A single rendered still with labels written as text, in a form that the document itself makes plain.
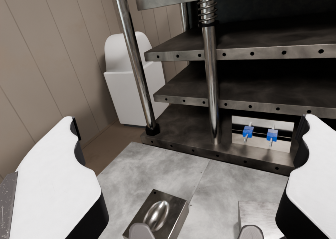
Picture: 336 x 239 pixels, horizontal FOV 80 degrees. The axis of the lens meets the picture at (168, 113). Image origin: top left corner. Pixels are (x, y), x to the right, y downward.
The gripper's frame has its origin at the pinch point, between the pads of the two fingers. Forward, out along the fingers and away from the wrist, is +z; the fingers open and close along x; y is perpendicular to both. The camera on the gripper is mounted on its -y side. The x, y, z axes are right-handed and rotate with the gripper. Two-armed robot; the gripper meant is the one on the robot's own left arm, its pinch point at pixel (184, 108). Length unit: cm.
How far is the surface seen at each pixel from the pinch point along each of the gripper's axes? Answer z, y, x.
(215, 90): 78, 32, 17
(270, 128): 69, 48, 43
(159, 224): 30, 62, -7
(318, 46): 65, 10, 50
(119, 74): 226, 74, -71
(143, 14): 300, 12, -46
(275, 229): 23, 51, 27
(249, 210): 29, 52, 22
